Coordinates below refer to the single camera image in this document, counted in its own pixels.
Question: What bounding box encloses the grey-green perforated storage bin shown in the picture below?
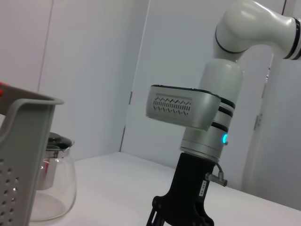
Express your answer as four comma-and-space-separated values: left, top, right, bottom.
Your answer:
0, 85, 64, 226

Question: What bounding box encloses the glass teapot with black lid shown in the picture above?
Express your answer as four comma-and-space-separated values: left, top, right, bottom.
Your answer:
30, 132, 78, 222

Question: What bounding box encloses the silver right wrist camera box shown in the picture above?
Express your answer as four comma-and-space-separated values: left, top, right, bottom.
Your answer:
144, 84, 222, 131

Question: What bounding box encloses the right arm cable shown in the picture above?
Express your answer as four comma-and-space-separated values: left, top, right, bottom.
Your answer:
204, 162, 228, 188

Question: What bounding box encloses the orange plastic object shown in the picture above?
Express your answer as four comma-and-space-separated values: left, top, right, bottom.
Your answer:
0, 81, 9, 97

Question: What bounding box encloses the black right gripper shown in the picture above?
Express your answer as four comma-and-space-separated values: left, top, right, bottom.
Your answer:
145, 152, 219, 226

